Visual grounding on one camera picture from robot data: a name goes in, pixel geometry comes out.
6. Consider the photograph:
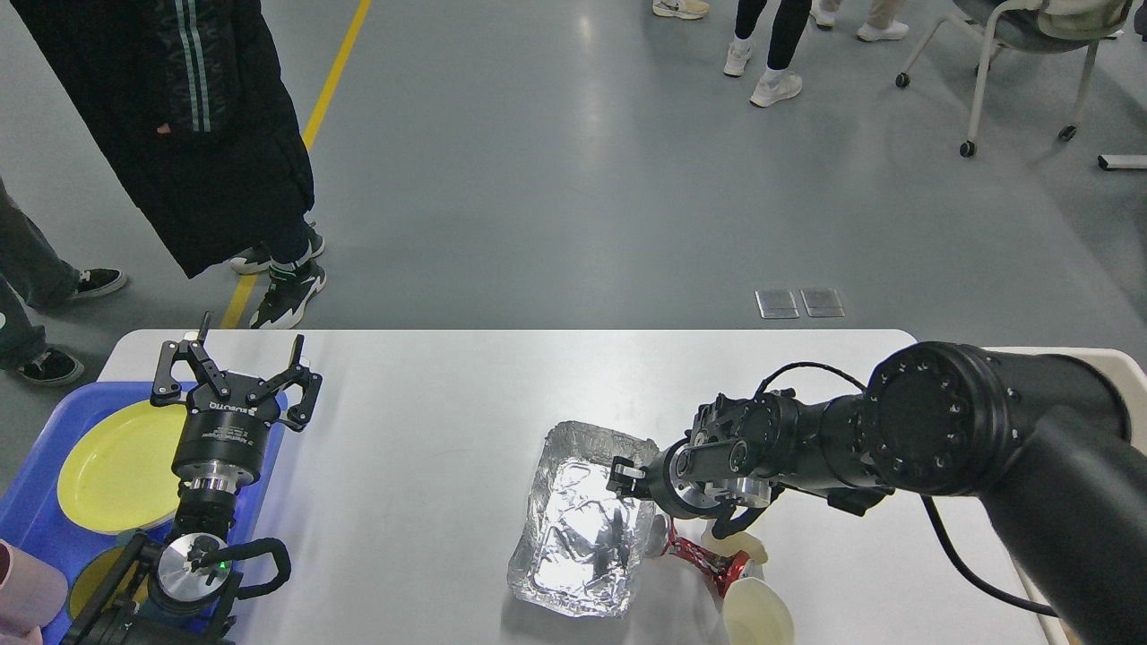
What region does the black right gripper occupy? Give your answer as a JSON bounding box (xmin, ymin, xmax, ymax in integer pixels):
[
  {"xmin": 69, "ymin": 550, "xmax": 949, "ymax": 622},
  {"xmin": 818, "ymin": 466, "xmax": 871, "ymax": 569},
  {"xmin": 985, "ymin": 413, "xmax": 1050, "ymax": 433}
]
[{"xmin": 606, "ymin": 438, "xmax": 777, "ymax": 541}]

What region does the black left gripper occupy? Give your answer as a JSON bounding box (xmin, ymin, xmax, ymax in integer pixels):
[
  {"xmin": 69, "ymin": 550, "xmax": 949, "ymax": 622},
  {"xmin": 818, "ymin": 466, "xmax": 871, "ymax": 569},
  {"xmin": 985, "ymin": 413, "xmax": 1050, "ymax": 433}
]
[{"xmin": 149, "ymin": 311, "xmax": 323, "ymax": 489}]

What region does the aluminium foil tray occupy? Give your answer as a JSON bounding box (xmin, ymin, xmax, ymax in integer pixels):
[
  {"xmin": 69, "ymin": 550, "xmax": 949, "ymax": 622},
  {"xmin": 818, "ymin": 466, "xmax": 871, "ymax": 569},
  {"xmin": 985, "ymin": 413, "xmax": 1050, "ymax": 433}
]
[{"xmin": 505, "ymin": 421, "xmax": 660, "ymax": 619}]

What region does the yellow plastic plate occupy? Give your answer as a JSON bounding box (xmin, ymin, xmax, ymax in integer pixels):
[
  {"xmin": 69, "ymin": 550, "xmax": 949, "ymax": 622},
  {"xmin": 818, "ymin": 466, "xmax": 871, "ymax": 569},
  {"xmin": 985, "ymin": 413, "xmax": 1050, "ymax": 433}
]
[{"xmin": 57, "ymin": 401, "xmax": 187, "ymax": 535}]

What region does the pink mug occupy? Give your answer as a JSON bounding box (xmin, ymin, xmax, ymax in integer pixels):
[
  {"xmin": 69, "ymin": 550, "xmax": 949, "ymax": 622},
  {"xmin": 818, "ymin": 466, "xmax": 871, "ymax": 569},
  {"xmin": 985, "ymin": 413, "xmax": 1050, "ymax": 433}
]
[{"xmin": 1, "ymin": 541, "xmax": 68, "ymax": 644}]

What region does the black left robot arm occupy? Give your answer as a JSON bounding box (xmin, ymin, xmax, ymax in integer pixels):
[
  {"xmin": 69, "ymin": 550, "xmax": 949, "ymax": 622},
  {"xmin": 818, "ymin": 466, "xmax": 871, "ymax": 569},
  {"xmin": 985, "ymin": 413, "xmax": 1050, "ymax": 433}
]
[{"xmin": 63, "ymin": 325, "xmax": 323, "ymax": 644}]

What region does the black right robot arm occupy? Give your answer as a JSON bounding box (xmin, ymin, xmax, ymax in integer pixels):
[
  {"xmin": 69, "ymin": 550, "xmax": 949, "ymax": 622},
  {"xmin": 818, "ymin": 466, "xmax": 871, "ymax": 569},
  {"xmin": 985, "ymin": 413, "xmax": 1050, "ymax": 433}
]
[{"xmin": 608, "ymin": 341, "xmax": 1146, "ymax": 644}]

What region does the lying white paper cup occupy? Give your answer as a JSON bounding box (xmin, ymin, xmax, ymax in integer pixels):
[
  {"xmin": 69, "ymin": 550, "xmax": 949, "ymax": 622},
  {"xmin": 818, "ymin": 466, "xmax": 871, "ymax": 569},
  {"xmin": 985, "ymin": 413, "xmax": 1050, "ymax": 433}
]
[{"xmin": 643, "ymin": 512, "xmax": 768, "ymax": 564}]

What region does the red snack wrapper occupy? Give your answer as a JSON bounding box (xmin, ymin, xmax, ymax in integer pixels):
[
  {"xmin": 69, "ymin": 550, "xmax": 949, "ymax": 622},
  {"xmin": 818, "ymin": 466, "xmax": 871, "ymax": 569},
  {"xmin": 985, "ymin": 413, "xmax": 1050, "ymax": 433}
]
[{"xmin": 655, "ymin": 533, "xmax": 751, "ymax": 598}]

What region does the upright white paper cup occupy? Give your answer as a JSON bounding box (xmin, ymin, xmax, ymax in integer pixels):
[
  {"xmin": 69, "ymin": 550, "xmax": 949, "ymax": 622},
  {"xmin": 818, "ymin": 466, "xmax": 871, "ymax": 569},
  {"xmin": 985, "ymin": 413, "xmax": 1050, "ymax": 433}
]
[{"xmin": 721, "ymin": 577, "xmax": 795, "ymax": 644}]

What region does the left floor metal plate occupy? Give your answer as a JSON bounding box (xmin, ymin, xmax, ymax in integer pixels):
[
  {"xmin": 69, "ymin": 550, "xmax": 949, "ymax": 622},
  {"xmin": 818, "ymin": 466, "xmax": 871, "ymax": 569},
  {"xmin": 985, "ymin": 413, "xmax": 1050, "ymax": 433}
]
[{"xmin": 755, "ymin": 289, "xmax": 799, "ymax": 320}]

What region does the floor metal plate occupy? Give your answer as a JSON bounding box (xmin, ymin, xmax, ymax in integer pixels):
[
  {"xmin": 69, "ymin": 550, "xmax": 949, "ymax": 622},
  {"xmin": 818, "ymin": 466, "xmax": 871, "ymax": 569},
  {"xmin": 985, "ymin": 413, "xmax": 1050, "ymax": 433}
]
[
  {"xmin": 799, "ymin": 288, "xmax": 846, "ymax": 318},
  {"xmin": 755, "ymin": 289, "xmax": 799, "ymax": 320}
]

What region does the blue plastic tray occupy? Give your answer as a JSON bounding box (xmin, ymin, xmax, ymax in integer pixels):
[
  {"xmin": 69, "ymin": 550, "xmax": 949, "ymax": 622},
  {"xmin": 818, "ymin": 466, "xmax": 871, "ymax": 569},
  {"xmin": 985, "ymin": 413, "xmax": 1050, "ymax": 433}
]
[{"xmin": 3, "ymin": 383, "xmax": 284, "ymax": 644}]

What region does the right floor metal plate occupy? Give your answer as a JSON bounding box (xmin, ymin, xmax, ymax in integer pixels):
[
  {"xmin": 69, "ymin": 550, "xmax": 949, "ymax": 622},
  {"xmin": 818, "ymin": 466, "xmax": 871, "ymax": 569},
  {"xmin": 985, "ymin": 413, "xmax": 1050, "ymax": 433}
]
[{"xmin": 799, "ymin": 288, "xmax": 846, "ymax": 318}]

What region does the person in black coat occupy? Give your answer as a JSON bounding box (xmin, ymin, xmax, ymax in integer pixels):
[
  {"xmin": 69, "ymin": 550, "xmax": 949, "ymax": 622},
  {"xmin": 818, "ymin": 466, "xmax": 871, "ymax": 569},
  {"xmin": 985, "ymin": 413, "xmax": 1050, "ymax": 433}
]
[{"xmin": 13, "ymin": 1, "xmax": 327, "ymax": 331}]

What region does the beige plastic bin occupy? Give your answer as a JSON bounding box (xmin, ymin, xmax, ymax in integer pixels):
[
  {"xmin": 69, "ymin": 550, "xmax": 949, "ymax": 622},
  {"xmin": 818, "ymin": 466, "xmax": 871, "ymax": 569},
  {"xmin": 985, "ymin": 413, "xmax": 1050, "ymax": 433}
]
[{"xmin": 988, "ymin": 347, "xmax": 1146, "ymax": 644}]

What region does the metal bar on floor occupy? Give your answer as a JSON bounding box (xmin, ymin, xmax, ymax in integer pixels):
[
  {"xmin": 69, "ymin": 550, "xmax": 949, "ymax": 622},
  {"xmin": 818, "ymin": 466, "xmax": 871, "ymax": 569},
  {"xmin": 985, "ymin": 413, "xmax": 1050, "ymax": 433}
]
[{"xmin": 1097, "ymin": 151, "xmax": 1147, "ymax": 171}]

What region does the white rolling chair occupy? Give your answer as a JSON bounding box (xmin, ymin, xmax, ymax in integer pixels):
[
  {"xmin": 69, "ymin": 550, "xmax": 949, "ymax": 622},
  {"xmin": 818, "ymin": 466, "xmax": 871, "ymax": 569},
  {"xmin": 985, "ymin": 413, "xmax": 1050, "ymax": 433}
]
[{"xmin": 894, "ymin": 1, "xmax": 1132, "ymax": 160}]

